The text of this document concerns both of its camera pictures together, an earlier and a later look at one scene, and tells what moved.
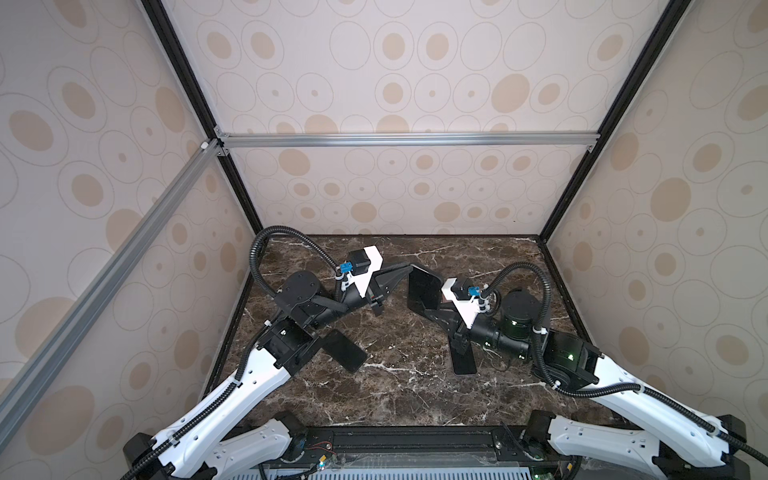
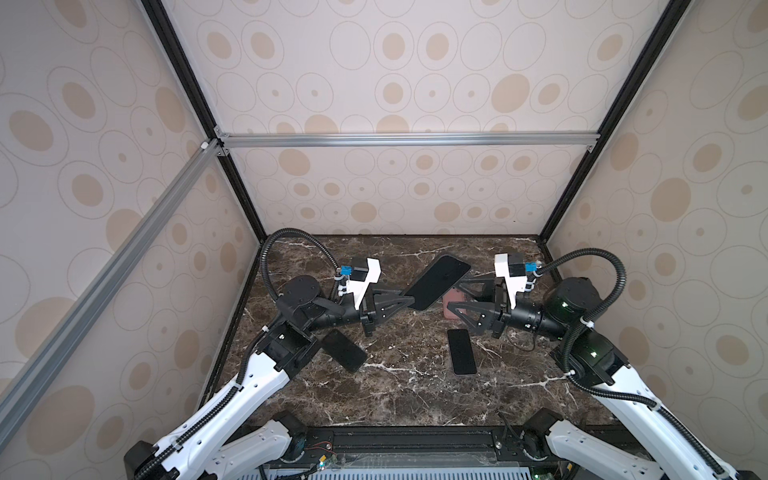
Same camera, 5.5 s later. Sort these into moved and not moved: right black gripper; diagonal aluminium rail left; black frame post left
Moved: right black gripper
Not moved: diagonal aluminium rail left; black frame post left
